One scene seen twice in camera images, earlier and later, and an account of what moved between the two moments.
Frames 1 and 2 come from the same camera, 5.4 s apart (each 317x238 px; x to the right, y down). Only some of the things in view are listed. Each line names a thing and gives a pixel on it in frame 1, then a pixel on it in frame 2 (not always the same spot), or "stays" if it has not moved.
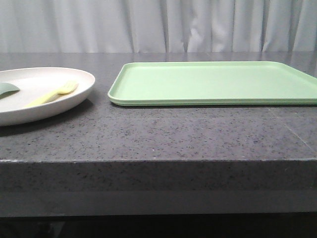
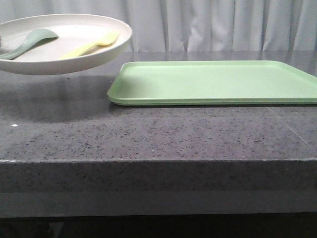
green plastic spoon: [7, 89] → [33, 38]
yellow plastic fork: [68, 89] → [107, 39]
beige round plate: [33, 83] → [74, 31]
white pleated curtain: [157, 26] stays
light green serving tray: [212, 83] stays
